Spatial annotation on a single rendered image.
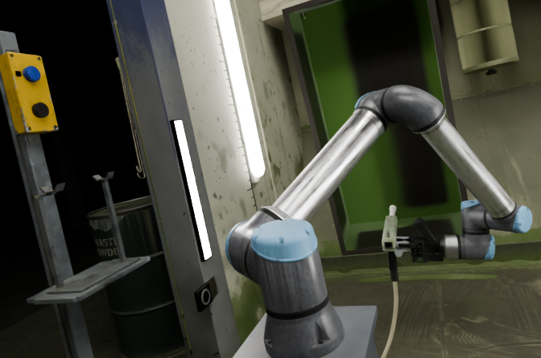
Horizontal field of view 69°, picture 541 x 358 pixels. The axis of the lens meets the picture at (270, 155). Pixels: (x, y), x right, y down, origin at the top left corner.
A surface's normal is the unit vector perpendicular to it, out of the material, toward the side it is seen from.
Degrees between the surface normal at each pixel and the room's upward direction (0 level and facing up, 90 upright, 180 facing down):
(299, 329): 70
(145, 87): 90
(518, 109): 57
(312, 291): 90
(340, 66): 99
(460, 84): 90
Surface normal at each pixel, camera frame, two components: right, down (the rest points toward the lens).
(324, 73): -0.29, 0.28
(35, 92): 0.91, -0.17
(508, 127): -0.41, -0.43
